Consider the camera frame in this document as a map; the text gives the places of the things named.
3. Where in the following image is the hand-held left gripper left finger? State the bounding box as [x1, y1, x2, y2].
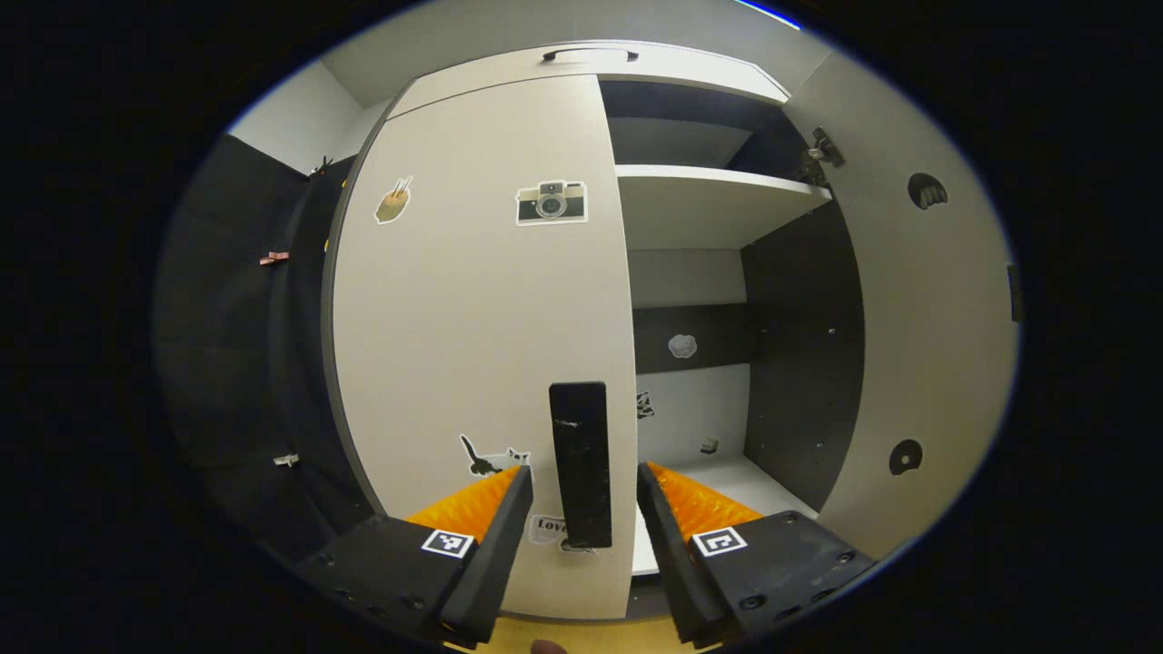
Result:
[293, 465, 535, 650]

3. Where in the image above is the white cabinet drawer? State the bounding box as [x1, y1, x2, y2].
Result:
[389, 41, 790, 121]

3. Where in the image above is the white cabinet shelf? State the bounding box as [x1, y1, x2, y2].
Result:
[616, 164, 833, 252]

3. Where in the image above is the black drawer handle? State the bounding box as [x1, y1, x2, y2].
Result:
[542, 47, 640, 64]

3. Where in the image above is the white double-door shoe cabinet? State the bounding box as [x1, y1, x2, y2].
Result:
[320, 38, 869, 628]

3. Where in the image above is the white camera-sticker cabinet door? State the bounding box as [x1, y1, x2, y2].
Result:
[332, 74, 639, 623]

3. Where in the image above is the white headphones-sticker cabinet door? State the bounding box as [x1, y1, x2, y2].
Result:
[781, 50, 1023, 562]

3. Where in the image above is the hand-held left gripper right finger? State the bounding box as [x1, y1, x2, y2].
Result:
[636, 461, 878, 649]

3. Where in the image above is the metal door hinge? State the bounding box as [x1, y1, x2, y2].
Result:
[800, 125, 846, 187]

